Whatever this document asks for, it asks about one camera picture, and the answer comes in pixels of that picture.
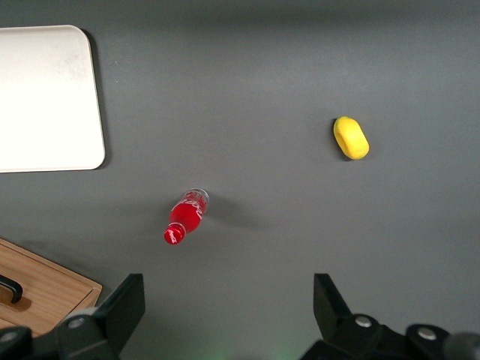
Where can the red cola bottle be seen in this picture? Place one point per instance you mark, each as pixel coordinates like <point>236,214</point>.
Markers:
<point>185,217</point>

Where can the wooden drawer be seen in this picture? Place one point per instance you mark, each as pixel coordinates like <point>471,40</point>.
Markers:
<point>48,277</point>

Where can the beige plastic tray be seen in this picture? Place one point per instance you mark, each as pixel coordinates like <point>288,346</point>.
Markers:
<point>45,97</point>

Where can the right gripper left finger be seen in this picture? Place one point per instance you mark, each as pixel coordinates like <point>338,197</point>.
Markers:
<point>101,330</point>

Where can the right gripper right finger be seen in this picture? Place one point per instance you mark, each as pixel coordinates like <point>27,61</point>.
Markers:
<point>345,333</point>

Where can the yellow toy lemon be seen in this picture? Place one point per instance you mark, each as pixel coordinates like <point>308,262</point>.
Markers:
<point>352,138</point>

